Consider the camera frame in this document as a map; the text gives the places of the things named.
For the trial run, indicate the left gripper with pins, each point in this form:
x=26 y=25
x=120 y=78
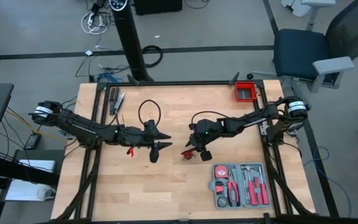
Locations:
x=138 y=137

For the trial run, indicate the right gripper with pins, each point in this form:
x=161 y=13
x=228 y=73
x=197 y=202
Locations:
x=211 y=130

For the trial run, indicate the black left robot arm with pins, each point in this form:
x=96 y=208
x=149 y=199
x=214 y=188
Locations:
x=82 y=126

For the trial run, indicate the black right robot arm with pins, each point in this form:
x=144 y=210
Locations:
x=253 y=119

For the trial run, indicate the red tape measure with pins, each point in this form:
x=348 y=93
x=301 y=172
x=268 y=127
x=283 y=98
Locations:
x=221 y=171

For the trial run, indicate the black red utility knife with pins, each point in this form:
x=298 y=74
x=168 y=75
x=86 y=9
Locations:
x=219 y=188

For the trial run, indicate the silver black pliers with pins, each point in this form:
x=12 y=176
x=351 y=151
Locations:
x=120 y=101

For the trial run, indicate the grey tool kit case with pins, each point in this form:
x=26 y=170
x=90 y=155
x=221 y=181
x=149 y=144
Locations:
x=239 y=186

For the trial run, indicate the red plastic bin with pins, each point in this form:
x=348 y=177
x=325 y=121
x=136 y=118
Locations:
x=236 y=91

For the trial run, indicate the red screwdriver bit holder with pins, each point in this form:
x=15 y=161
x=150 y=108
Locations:
x=255 y=180

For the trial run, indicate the black tower fan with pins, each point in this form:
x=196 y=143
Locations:
x=129 y=37

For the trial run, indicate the clear plastic cup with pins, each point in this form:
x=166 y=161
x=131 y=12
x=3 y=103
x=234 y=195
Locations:
x=45 y=193

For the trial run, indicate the black power adapter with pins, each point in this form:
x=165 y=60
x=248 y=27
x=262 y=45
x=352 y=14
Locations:
x=32 y=141

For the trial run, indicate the black floor box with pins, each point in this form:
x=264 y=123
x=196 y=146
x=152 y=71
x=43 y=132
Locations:
x=157 y=6

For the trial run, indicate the blue grey office chair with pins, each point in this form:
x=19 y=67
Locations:
x=297 y=49

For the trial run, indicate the white power strip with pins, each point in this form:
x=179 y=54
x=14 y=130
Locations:
x=90 y=20

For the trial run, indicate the white floor object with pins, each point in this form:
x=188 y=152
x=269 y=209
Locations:
x=294 y=7

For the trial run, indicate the black table frame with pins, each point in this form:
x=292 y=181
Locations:
x=179 y=83

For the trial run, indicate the grey metal mounting bracket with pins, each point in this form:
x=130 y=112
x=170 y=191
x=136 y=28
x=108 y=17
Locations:
x=263 y=130
x=65 y=134

